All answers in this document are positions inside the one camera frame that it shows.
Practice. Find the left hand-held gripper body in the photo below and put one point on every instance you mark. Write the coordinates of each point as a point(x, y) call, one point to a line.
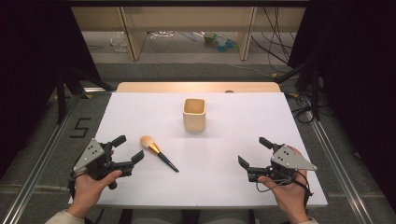
point(99, 161)

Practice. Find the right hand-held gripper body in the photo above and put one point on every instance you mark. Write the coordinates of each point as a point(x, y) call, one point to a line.
point(288, 160)

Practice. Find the beige square cup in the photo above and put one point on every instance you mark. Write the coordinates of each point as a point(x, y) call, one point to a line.
point(194, 119)

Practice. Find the person's left hand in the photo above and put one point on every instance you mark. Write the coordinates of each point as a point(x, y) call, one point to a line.
point(87, 189)

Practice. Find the person's right hand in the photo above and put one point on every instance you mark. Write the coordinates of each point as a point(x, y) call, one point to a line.
point(291, 196)

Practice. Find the white table cover board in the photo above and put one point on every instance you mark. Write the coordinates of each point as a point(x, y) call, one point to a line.
point(202, 174)

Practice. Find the person's right leg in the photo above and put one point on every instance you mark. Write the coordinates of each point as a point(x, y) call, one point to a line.
point(224, 217)

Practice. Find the person's leg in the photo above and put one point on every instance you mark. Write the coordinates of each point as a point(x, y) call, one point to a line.
point(224, 217)
point(155, 217)

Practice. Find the person's left leg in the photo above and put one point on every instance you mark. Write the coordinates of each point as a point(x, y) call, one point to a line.
point(155, 217)

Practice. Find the black metal stand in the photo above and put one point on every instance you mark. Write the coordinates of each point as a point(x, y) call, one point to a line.
point(60, 99)
point(315, 96)

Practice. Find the clear plastic bag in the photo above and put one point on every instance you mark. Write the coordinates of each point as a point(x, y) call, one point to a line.
point(120, 42)

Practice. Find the black curtain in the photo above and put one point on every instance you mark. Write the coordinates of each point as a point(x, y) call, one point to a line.
point(358, 77)
point(28, 77)

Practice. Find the colourful toy pile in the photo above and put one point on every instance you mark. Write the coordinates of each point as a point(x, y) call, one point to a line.
point(218, 42)

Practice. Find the light wooden shelf unit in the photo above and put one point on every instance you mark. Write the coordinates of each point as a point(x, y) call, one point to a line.
point(186, 18)

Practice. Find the metal floor rail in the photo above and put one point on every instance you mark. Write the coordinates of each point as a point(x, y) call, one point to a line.
point(37, 174)
point(339, 168)

